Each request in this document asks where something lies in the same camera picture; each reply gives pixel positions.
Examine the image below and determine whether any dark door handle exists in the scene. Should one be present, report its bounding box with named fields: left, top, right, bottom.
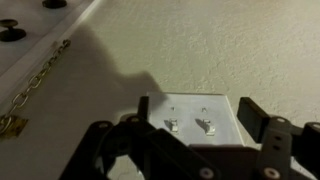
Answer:
left=41, top=0, right=68, bottom=10

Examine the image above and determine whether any brass door chain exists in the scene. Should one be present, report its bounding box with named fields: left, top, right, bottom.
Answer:
left=0, top=38, right=72, bottom=135

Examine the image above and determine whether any white door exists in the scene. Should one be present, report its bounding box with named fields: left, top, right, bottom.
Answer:
left=0, top=0, right=96, bottom=78

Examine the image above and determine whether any white double switch plate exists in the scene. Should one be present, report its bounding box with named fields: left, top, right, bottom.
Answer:
left=145, top=91, right=247, bottom=148

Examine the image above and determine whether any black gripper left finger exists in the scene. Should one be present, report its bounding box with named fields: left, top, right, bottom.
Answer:
left=59, top=95, right=222, bottom=180

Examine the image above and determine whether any brass chain bracket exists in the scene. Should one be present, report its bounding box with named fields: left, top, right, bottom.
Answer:
left=0, top=114, right=30, bottom=140

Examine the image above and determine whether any white toggle switch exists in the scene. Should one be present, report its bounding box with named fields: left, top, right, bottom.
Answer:
left=167, top=117, right=180, bottom=135
left=201, top=118, right=216, bottom=137

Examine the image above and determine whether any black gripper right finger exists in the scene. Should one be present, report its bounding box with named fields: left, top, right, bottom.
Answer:
left=236, top=96, right=320, bottom=180

